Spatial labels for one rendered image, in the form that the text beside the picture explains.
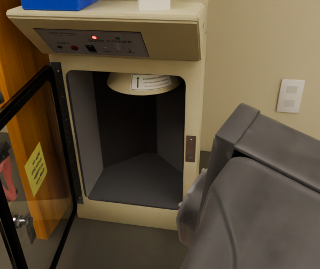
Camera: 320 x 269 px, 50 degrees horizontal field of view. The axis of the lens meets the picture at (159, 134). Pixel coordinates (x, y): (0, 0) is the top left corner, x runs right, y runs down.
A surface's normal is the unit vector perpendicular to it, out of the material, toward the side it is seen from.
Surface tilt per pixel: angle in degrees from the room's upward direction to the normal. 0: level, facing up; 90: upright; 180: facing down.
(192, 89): 90
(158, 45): 135
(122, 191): 0
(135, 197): 0
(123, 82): 66
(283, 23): 90
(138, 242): 0
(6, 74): 90
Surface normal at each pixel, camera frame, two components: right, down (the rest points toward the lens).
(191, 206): -0.42, 0.01
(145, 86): 0.08, 0.11
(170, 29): -0.12, 0.96
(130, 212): -0.18, 0.50
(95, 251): -0.01, -0.86
